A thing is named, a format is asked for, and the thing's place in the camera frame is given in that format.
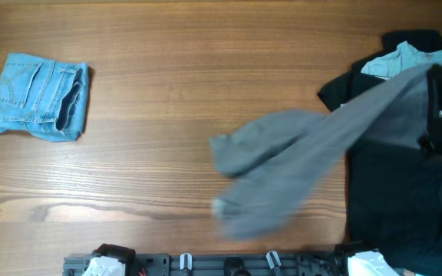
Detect grey shorts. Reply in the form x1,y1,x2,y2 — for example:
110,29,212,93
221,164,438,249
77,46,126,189
209,64,432,240

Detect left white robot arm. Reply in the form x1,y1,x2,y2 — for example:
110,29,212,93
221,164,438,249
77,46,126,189
83,244,140,276

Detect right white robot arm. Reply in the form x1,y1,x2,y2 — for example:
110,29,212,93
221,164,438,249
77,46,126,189
342,65,442,275

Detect black shirt with grey collar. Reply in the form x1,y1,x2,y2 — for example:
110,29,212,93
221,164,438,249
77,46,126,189
318,30,442,275

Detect folded blue denim jeans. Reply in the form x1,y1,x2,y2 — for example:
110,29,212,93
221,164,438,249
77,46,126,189
0,53,90,142

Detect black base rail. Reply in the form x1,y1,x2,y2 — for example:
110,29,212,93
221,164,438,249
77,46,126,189
62,251,402,276

